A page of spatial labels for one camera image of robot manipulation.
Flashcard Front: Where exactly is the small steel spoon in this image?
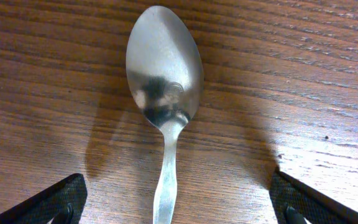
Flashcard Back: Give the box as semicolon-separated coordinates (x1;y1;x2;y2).
126;6;204;223

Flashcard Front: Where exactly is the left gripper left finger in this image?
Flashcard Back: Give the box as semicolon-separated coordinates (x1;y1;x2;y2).
0;173;88;224

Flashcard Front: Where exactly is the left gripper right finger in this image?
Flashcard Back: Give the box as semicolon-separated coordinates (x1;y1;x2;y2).
269;170;358;224

